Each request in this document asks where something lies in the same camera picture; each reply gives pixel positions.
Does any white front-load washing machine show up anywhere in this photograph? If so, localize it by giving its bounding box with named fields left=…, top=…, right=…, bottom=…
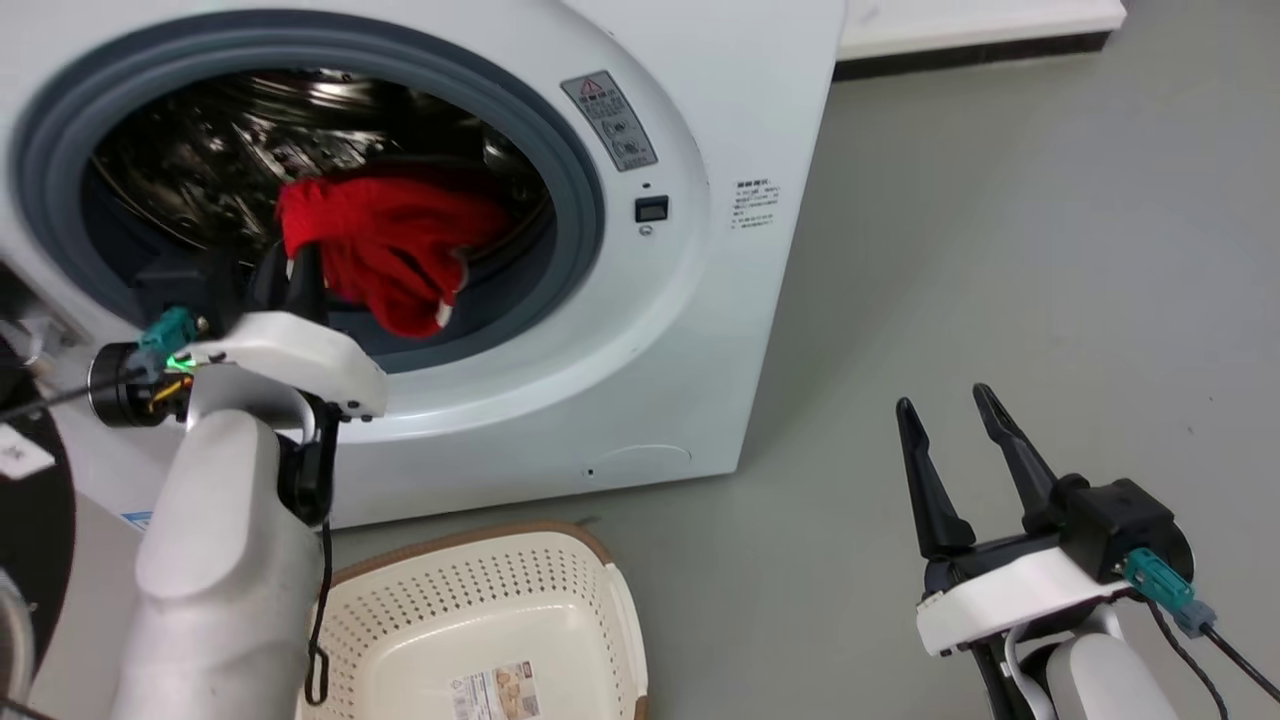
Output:
left=0, top=0, right=849, bottom=532

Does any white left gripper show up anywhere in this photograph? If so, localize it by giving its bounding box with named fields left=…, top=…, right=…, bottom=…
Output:
left=188, top=243, right=389, bottom=422

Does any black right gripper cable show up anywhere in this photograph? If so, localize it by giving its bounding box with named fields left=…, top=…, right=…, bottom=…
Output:
left=1122, top=548, right=1280, bottom=720

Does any red knitted garment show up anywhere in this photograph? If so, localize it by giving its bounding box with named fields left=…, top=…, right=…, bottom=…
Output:
left=276, top=176, right=513, bottom=340

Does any printed basket label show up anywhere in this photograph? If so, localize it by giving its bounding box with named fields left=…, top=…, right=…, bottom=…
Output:
left=449, top=660, right=542, bottom=720

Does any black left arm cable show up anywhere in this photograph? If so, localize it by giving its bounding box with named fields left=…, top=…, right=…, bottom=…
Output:
left=302, top=425, right=341, bottom=708

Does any grey rubber door seal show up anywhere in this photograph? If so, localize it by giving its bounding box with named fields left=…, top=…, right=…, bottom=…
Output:
left=10, top=9, right=607, bottom=376

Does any white platform with dark base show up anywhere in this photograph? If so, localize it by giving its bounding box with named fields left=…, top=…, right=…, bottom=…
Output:
left=834, top=0, right=1129, bottom=82

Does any cream perforated laundry basket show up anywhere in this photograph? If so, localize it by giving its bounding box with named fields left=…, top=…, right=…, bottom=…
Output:
left=298, top=520, right=651, bottom=720

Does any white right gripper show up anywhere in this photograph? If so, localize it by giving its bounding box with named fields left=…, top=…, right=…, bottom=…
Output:
left=896, top=383, right=1133, bottom=659

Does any black round washer door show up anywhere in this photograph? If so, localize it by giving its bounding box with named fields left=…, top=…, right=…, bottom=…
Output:
left=0, top=262, right=78, bottom=720

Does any grey warning sticker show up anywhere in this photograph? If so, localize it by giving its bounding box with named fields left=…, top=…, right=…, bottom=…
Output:
left=560, top=70, right=660, bottom=173

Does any round white filter cover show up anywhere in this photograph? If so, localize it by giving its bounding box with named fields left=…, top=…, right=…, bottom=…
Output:
left=584, top=445, right=694, bottom=487

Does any small printed text label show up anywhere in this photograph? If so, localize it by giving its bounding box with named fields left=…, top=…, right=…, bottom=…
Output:
left=732, top=179, right=783, bottom=232

